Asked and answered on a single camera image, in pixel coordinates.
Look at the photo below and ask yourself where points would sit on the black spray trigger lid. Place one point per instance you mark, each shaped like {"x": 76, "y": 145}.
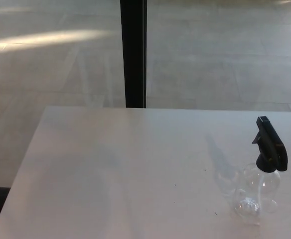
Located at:
{"x": 272, "y": 142}

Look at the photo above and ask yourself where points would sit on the clear plastic spray bottle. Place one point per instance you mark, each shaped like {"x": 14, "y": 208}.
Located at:
{"x": 258, "y": 184}

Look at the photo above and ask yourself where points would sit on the black vertical pillar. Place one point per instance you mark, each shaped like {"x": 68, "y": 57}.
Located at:
{"x": 133, "y": 49}

